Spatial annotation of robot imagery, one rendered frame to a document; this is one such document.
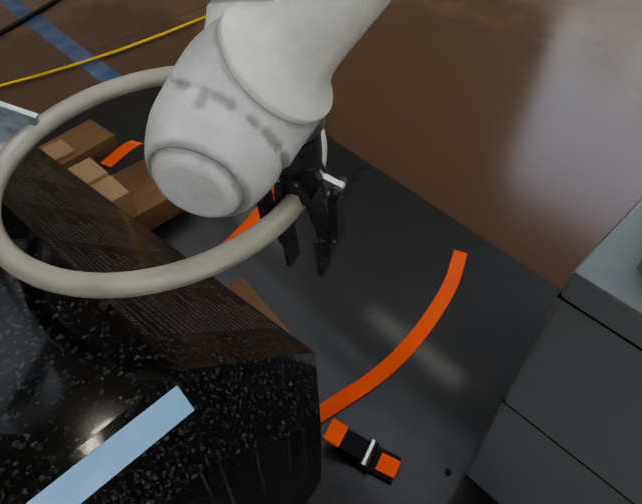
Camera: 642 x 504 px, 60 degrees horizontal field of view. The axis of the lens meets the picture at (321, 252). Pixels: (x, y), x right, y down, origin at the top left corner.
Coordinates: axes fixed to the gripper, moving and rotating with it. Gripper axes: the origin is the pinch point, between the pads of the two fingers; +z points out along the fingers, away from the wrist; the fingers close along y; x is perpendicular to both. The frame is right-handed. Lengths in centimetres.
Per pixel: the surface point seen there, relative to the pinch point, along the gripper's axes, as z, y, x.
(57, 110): -11.2, 44.8, -4.0
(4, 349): -1.7, 27.3, 30.0
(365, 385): 80, 3, -23
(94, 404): -0.3, 12.3, 31.0
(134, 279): -11.2, 10.6, 19.7
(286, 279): 78, 40, -47
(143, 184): 64, 99, -57
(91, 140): 62, 134, -70
